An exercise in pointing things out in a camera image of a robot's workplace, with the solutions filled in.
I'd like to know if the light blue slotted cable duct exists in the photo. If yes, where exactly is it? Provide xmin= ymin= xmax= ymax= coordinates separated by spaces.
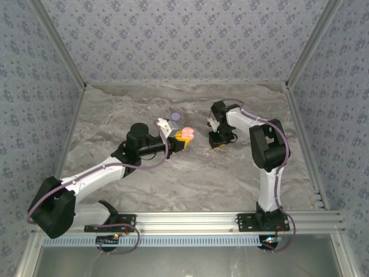
xmin=42 ymin=234 xmax=268 ymax=248

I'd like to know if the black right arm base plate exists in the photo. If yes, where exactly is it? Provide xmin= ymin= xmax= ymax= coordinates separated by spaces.
xmin=236 ymin=213 xmax=291 ymax=233

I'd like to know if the pink earbud charging case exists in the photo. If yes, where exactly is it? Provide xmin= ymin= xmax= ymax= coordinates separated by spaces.
xmin=179 ymin=126 xmax=195 ymax=141

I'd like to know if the aluminium table side rail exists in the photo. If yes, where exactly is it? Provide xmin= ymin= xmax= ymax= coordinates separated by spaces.
xmin=284 ymin=82 xmax=330 ymax=211
xmin=44 ymin=83 xmax=87 ymax=213

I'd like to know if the aluminium table back rail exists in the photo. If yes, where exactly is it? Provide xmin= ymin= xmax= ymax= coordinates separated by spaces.
xmin=85 ymin=81 xmax=289 ymax=87

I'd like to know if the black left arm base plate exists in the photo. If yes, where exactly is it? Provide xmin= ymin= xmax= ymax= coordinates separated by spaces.
xmin=84 ymin=214 xmax=137 ymax=233

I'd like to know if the aluminium frame post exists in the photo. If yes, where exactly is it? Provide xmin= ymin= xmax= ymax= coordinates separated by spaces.
xmin=28 ymin=0 xmax=88 ymax=89
xmin=284 ymin=0 xmax=344 ymax=89

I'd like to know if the aluminium lower frame rail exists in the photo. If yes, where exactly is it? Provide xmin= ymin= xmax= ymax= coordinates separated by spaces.
xmin=14 ymin=233 xmax=44 ymax=277
xmin=330 ymin=233 xmax=363 ymax=277

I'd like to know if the grey metal sheet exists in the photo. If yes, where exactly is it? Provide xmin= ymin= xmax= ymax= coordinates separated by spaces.
xmin=31 ymin=245 xmax=345 ymax=277

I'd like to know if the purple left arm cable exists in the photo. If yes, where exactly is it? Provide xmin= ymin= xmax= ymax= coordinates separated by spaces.
xmin=26 ymin=119 xmax=171 ymax=256

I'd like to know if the aluminium frame cross rail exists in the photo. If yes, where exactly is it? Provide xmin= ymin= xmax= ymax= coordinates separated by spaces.
xmin=31 ymin=210 xmax=346 ymax=235

